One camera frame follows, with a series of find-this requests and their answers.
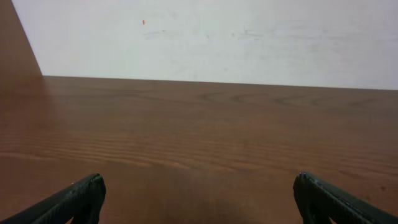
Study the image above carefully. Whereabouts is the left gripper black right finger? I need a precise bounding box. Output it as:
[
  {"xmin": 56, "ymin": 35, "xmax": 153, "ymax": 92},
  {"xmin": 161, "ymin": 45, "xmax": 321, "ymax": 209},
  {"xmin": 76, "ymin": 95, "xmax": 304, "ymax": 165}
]
[{"xmin": 293, "ymin": 172, "xmax": 397, "ymax": 224}]

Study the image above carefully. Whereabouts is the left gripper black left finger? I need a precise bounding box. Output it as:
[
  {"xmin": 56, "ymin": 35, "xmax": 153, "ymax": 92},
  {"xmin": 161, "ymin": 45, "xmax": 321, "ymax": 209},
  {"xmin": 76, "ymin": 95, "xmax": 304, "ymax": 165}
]
[{"xmin": 1, "ymin": 174, "xmax": 106, "ymax": 224}]

